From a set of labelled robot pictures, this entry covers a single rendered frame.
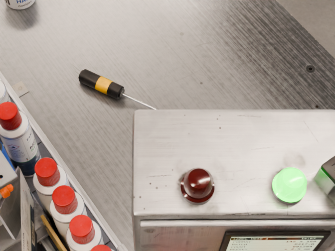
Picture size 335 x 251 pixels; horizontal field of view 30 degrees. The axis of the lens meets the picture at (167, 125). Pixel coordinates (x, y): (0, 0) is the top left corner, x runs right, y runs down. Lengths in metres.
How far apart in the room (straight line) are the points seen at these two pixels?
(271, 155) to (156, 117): 0.10
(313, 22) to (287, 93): 1.21
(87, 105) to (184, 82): 0.20
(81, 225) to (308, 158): 0.45
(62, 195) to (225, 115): 0.44
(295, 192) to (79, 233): 0.47
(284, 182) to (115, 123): 0.79
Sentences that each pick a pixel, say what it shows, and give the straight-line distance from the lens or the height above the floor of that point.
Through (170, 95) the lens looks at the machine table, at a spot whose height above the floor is 0.83.
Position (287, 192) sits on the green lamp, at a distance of 0.47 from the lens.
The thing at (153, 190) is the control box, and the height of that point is 1.48.
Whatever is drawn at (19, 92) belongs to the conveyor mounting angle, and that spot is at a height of 0.83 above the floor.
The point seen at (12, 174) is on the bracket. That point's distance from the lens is 0.86.
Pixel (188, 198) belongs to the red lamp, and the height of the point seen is 1.48.
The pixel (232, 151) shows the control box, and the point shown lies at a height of 1.47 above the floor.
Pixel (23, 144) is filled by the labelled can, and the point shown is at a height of 1.01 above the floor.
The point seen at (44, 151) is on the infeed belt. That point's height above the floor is 0.88.
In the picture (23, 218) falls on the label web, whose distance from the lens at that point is 0.94.
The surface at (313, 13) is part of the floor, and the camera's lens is 2.51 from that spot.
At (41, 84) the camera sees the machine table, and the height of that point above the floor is 0.83.
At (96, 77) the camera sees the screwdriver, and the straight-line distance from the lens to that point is 1.26.
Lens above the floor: 1.92
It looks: 62 degrees down
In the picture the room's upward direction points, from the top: 3 degrees clockwise
